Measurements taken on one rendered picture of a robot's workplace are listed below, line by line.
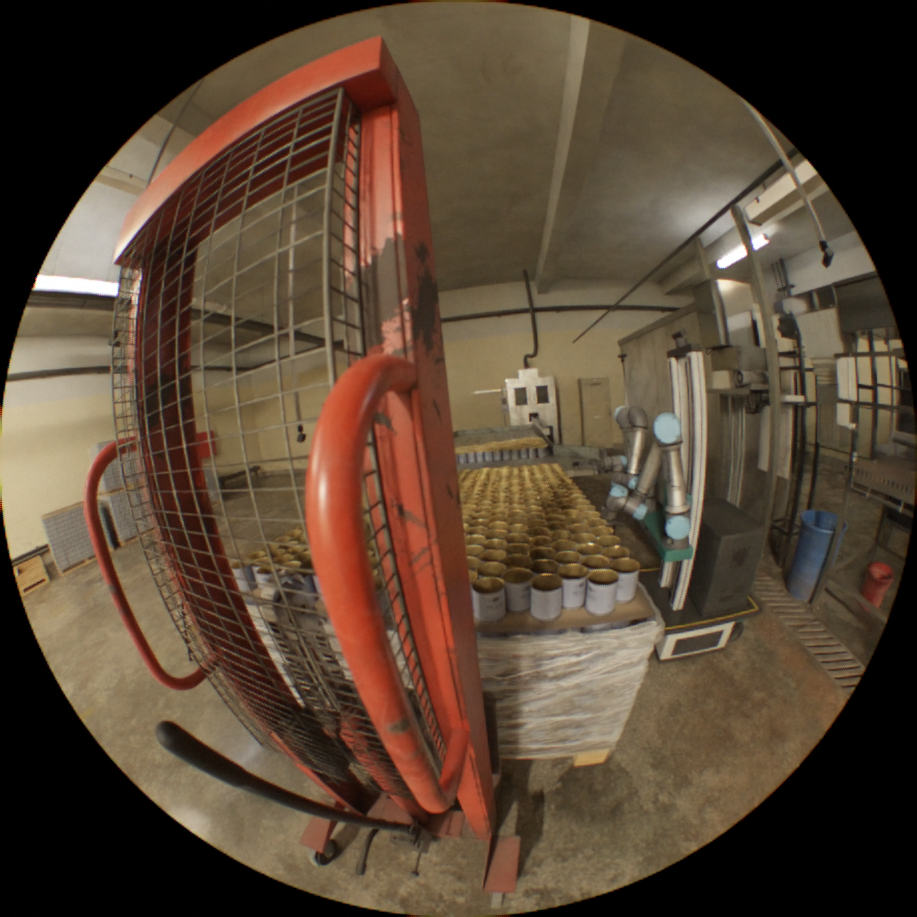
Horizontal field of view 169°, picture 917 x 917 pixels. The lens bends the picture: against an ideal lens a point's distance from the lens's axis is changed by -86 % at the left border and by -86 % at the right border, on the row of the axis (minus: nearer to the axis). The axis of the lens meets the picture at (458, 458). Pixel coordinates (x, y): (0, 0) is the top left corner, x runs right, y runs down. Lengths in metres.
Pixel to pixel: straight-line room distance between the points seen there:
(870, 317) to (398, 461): 2.49
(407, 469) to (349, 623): 0.15
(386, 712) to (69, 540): 7.15
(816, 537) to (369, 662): 2.80
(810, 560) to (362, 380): 2.91
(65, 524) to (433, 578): 7.11
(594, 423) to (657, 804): 7.85
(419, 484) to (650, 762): 1.68
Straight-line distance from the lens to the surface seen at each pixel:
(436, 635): 0.35
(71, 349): 9.43
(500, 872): 1.36
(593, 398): 8.28
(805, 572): 2.96
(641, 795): 1.70
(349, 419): 0.15
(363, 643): 0.17
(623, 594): 0.72
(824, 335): 2.73
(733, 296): 2.77
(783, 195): 2.38
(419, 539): 0.28
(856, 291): 2.56
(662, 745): 1.83
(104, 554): 0.64
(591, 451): 2.32
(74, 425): 9.05
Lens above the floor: 1.56
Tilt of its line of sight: 10 degrees down
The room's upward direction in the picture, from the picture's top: 6 degrees counter-clockwise
